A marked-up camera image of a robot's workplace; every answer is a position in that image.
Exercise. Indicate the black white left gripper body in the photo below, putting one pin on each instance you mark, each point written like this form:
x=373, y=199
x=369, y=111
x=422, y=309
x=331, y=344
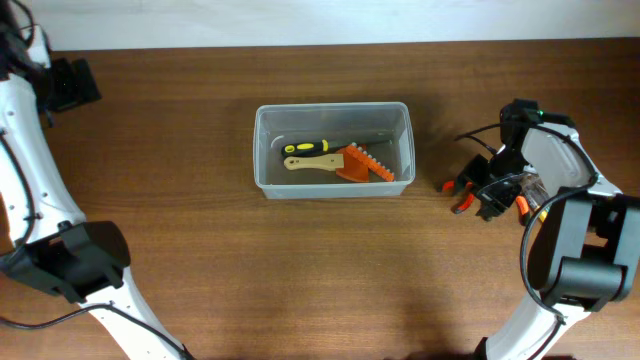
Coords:
x=61, y=86

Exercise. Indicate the yellow black handled file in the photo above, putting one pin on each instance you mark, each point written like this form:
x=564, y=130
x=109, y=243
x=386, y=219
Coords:
x=325, y=146

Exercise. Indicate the orange scraper wooden handle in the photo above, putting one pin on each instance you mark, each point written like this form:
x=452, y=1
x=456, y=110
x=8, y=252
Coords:
x=341, y=163

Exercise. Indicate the red black diagonal cutters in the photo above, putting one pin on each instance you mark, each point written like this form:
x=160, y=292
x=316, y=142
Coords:
x=462, y=197

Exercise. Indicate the orange perforated plastic bar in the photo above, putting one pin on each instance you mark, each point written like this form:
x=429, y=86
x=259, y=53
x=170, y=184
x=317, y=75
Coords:
x=365, y=158

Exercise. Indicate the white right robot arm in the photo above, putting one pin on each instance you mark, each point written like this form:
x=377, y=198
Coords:
x=580, y=247

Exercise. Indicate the orange black needle-nose pliers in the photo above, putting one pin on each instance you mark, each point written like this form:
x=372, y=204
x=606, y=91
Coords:
x=523, y=209

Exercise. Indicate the clear screwdriver set case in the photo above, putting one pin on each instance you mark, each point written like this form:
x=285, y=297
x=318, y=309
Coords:
x=534, y=191

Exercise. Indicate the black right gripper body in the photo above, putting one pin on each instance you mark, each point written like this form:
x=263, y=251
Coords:
x=496, y=194

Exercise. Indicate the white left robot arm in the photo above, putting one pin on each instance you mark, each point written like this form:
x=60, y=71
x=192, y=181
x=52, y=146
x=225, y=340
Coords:
x=56, y=250

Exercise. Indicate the clear plastic container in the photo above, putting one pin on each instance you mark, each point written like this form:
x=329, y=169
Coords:
x=382, y=130

